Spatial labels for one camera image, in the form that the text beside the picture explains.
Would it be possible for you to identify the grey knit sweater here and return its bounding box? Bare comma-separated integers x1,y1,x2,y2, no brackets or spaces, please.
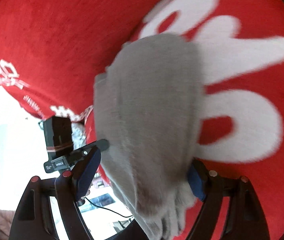
94,34,203,239

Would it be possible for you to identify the floral white-green quilt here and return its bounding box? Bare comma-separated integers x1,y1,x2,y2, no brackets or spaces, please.
71,122,87,150

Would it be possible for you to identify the red printed bed blanket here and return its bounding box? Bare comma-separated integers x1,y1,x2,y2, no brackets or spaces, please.
0,0,284,239

